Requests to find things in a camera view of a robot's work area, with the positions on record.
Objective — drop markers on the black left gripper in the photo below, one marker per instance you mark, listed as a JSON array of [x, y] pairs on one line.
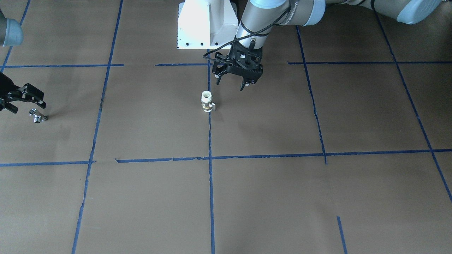
[[221, 69]]

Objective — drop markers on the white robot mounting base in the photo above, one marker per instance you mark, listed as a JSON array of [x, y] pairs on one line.
[[206, 24]]

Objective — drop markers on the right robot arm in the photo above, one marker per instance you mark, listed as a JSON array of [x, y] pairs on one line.
[[11, 34]]

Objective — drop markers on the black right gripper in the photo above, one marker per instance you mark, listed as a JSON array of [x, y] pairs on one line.
[[7, 92]]

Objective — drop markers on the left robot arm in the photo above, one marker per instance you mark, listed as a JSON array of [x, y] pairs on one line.
[[260, 16]]

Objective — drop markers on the chrome metal tee fitting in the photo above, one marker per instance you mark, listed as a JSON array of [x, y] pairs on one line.
[[37, 116]]

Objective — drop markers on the white and brass PPR valve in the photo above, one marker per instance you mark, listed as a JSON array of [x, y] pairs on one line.
[[207, 101]]

